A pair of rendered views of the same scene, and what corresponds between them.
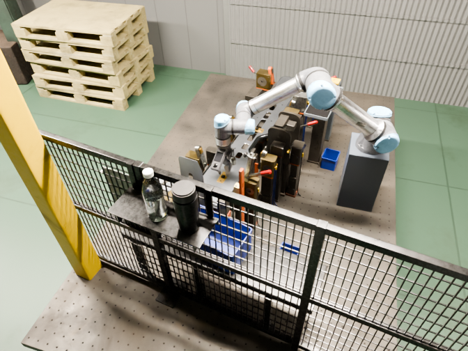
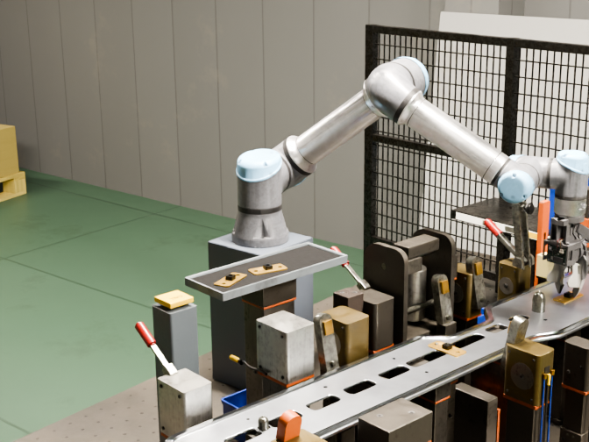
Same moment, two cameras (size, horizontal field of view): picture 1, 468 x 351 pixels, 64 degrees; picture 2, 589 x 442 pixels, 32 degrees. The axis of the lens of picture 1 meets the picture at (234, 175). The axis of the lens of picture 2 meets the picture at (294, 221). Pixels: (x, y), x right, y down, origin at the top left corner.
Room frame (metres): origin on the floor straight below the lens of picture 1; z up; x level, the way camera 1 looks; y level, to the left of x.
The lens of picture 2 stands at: (3.90, 0.32, 1.92)
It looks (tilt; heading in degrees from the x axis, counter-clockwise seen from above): 17 degrees down; 202
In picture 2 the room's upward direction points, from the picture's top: 1 degrees counter-clockwise
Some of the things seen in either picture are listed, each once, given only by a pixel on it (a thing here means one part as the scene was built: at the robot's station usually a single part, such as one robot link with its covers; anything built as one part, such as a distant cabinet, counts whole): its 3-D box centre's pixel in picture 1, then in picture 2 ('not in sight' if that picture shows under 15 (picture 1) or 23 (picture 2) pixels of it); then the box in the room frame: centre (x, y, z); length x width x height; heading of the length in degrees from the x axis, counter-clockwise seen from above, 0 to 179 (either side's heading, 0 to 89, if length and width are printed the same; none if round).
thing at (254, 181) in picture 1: (253, 203); (507, 324); (1.36, -0.10, 0.87); 0.10 x 0.07 x 0.35; 64
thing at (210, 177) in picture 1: (257, 128); (443, 354); (1.88, -0.15, 1.00); 1.38 x 0.22 x 0.02; 154
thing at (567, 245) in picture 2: (223, 151); (565, 238); (1.46, 0.05, 1.16); 0.09 x 0.08 x 0.12; 154
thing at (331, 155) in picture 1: (329, 159); (250, 415); (1.85, -0.64, 0.74); 0.11 x 0.10 x 0.09; 154
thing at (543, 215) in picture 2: (242, 205); (539, 290); (1.28, -0.04, 0.95); 0.03 x 0.01 x 0.50; 154
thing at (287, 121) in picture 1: (282, 154); (408, 333); (1.68, -0.29, 0.94); 0.18 x 0.13 x 0.49; 154
